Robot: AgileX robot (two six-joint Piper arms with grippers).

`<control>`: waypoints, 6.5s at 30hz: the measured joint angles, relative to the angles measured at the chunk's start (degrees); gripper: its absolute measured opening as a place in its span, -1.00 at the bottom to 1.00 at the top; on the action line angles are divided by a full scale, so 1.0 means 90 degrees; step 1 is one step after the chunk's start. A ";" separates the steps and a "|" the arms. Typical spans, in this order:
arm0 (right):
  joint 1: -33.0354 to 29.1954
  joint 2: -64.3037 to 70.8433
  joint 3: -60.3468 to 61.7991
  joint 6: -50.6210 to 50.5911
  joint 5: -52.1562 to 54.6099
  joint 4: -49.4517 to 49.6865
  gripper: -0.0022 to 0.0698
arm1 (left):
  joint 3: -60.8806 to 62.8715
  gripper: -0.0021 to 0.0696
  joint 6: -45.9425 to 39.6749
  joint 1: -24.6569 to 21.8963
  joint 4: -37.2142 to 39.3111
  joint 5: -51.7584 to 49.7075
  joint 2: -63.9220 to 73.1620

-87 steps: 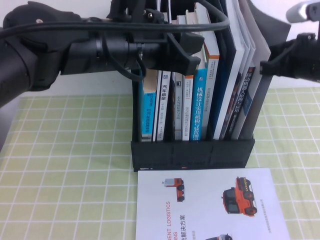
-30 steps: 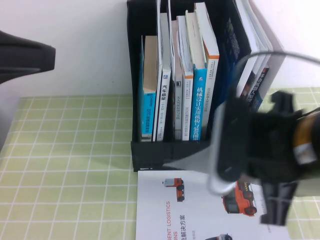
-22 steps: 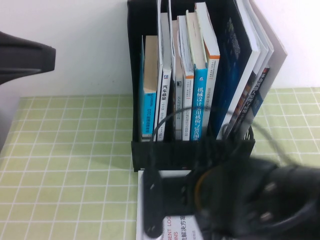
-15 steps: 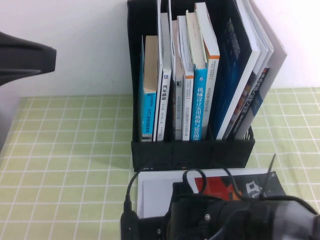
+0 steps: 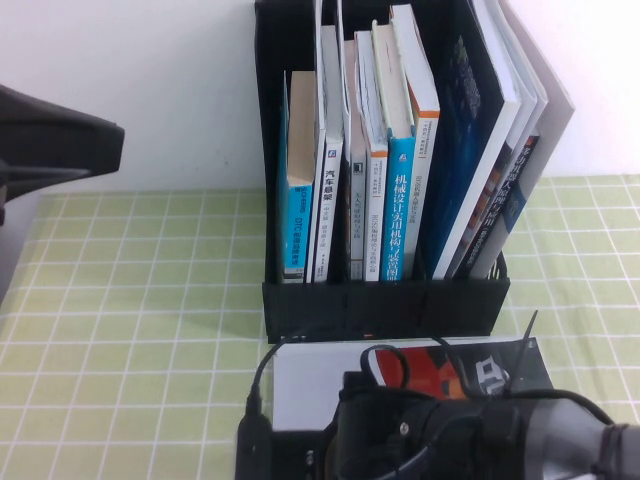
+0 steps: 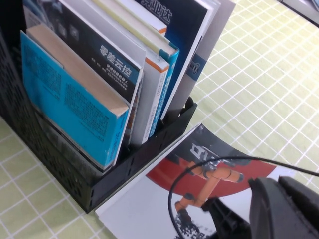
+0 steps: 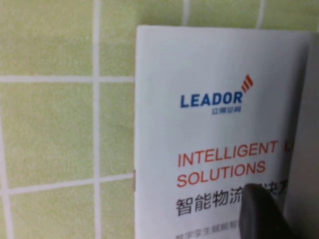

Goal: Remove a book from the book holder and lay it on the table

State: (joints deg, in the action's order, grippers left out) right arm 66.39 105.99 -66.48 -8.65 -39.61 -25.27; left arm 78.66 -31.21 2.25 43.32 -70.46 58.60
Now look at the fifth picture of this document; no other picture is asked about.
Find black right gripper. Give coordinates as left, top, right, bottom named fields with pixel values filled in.
left=272, top=370, right=506, bottom=480

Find brochure with red robot cover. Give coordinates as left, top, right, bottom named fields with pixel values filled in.
left=272, top=335, right=555, bottom=434

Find black book holder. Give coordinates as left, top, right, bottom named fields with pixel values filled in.
left=252, top=0, right=511, bottom=346

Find grey spine book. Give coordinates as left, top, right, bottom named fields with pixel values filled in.
left=342, top=39, right=367, bottom=281

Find teal spine book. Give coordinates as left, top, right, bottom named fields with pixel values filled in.
left=370, top=18, right=417, bottom=284

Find white book orange band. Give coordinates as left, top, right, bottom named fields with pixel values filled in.
left=353, top=30, right=390, bottom=283
left=389, top=3, right=441, bottom=281

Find cyan book tan pages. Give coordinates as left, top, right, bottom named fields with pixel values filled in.
left=277, top=69, right=319, bottom=285

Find white book black spine band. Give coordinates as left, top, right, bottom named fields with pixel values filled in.
left=312, top=24, right=345, bottom=284

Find dark spine robot book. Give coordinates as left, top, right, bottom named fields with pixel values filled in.
left=462, top=132, right=541, bottom=279

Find large dark blue book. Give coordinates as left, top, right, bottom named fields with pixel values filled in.
left=424, top=0, right=521, bottom=281

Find black zip tie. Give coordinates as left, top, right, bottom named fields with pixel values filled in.
left=509, top=308, right=540, bottom=396

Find green checked tablecloth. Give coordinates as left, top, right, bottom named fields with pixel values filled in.
left=0, top=173, right=640, bottom=480

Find thin white booklet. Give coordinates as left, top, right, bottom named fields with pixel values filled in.
left=304, top=0, right=329, bottom=285

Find thin white brochure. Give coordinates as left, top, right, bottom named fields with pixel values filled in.
left=482, top=0, right=549, bottom=151

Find pale grey large brochure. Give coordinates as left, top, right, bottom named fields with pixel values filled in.
left=474, top=0, right=576, bottom=280

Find black looped cable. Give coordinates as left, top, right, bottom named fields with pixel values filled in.
left=359, top=343, right=412, bottom=391

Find black camera cable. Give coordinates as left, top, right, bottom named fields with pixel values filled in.
left=243, top=337, right=619, bottom=431

